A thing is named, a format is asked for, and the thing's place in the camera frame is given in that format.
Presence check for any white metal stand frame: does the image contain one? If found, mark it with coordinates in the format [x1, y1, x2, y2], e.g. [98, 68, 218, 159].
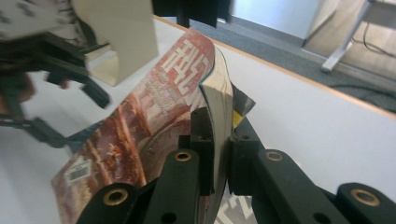
[320, 0, 396, 74]

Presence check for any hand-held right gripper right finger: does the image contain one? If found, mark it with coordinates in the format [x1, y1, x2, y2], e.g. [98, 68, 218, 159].
[228, 117, 266, 198]

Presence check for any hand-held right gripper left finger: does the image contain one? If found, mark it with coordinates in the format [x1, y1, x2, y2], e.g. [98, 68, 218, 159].
[189, 106, 217, 198]

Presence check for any beige metal bookend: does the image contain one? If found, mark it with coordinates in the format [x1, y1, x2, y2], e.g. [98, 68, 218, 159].
[71, 0, 160, 88]

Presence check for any black stand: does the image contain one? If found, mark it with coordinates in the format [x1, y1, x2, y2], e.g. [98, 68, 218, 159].
[151, 0, 233, 28]

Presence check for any black cable bundle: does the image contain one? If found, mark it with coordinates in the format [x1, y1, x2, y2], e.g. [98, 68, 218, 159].
[351, 21, 396, 60]

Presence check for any red-brown magazine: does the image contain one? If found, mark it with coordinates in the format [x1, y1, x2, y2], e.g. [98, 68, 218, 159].
[50, 27, 257, 224]

